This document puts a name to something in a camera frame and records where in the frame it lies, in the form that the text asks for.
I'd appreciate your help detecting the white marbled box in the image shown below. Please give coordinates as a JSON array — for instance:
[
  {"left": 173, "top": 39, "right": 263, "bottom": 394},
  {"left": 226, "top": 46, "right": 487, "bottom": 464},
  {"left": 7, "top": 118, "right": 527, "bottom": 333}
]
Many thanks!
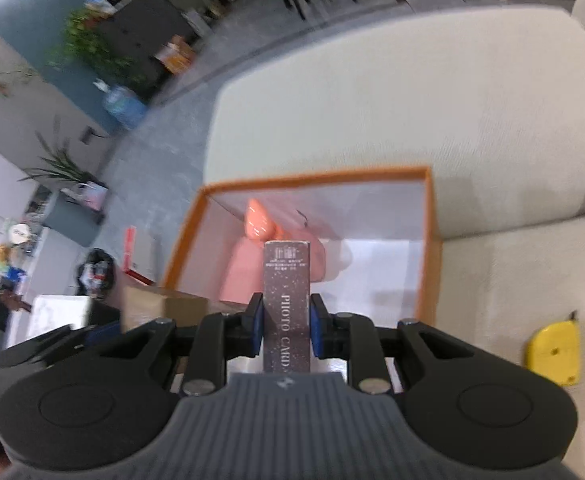
[{"left": 26, "top": 294, "right": 92, "bottom": 335}]

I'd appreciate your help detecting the gold square box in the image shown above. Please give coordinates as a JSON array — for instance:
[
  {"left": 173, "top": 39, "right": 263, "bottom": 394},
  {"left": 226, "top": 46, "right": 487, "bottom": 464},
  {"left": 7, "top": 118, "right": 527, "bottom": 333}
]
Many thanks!
[{"left": 120, "top": 285, "right": 209, "bottom": 335}]

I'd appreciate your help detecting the pink spray bottle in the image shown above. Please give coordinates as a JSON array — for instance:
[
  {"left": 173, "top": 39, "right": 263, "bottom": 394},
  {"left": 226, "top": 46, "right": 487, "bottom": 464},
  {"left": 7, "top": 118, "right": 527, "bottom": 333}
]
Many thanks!
[{"left": 244, "top": 198, "right": 329, "bottom": 283}]

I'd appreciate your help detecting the cluttered shelf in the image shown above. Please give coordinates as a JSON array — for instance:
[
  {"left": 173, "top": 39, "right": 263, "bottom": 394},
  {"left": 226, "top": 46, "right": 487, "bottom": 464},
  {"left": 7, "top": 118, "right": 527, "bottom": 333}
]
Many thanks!
[{"left": 0, "top": 217, "right": 40, "bottom": 283}]

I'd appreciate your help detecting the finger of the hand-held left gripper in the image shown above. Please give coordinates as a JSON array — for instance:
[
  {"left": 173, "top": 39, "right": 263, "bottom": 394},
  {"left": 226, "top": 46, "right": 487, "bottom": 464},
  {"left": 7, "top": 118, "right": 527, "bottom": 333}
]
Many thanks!
[{"left": 83, "top": 324, "right": 124, "bottom": 356}]

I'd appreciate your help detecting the orange carton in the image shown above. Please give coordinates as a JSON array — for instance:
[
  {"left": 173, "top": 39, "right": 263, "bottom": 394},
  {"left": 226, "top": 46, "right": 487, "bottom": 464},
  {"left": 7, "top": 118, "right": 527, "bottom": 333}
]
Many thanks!
[{"left": 154, "top": 35, "right": 196, "bottom": 77}]

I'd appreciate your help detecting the black cabinet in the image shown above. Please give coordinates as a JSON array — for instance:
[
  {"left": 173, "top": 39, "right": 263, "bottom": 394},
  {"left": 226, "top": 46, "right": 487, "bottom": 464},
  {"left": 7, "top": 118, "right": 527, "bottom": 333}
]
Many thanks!
[{"left": 101, "top": 0, "right": 199, "bottom": 63}]

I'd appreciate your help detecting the blue water jug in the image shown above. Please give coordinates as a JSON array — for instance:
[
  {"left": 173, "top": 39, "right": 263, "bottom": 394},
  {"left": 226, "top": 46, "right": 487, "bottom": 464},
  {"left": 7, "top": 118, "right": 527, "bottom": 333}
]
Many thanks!
[{"left": 103, "top": 85, "right": 149, "bottom": 129}]

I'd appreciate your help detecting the black trash bag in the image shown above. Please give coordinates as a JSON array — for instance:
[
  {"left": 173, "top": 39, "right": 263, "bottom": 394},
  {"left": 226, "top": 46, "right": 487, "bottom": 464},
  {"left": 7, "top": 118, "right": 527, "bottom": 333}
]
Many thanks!
[{"left": 75, "top": 247, "right": 116, "bottom": 294}]

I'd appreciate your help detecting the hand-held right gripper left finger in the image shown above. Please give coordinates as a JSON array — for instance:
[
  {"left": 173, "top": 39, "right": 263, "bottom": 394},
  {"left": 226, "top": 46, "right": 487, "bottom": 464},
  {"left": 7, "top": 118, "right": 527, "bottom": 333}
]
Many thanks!
[{"left": 100, "top": 291, "right": 266, "bottom": 397}]

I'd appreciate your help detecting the orange cardboard box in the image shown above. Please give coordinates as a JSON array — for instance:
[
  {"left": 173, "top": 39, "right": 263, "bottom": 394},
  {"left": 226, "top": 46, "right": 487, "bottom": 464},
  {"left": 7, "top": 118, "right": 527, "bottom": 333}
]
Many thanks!
[{"left": 164, "top": 166, "right": 444, "bottom": 343}]

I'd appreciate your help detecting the yellow tape measure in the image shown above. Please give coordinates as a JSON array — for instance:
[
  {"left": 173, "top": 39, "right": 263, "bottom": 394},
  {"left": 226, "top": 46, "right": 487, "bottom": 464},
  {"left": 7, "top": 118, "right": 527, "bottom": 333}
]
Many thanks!
[{"left": 524, "top": 312, "right": 584, "bottom": 387}]

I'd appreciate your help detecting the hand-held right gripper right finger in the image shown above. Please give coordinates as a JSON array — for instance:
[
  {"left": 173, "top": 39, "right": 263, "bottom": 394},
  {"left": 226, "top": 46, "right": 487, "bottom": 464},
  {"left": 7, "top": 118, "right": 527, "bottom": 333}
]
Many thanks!
[{"left": 308, "top": 293, "right": 474, "bottom": 396}]

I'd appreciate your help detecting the beige sofa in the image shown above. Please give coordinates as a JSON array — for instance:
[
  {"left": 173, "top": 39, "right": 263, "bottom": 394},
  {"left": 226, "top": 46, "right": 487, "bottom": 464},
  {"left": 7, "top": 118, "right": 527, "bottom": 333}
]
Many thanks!
[{"left": 204, "top": 0, "right": 585, "bottom": 480}]

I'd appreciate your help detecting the green leafy plant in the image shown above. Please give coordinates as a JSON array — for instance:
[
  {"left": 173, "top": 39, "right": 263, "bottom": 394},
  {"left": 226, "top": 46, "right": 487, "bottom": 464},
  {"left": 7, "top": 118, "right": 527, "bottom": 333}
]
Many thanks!
[{"left": 46, "top": 0, "right": 159, "bottom": 97}]

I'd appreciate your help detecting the potted plant in grey planter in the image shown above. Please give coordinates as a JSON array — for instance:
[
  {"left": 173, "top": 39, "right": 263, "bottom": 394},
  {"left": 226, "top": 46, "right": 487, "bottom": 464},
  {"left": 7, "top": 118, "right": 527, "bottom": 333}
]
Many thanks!
[{"left": 19, "top": 119, "right": 108, "bottom": 247}]

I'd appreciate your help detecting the pink bag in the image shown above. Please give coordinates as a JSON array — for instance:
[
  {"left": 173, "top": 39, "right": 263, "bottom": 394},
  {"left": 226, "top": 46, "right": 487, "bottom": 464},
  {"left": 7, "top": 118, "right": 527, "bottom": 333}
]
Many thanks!
[{"left": 75, "top": 182, "right": 109, "bottom": 212}]

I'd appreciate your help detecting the dark printed card box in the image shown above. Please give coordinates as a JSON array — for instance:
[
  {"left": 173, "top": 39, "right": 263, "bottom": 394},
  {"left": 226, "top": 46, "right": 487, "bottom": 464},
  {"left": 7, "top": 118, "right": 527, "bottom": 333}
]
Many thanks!
[{"left": 262, "top": 241, "right": 314, "bottom": 376}]

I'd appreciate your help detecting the red and white carton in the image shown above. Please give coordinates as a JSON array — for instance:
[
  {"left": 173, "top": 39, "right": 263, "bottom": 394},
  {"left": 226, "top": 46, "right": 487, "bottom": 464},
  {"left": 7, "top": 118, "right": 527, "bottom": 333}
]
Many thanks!
[{"left": 121, "top": 226, "right": 154, "bottom": 287}]

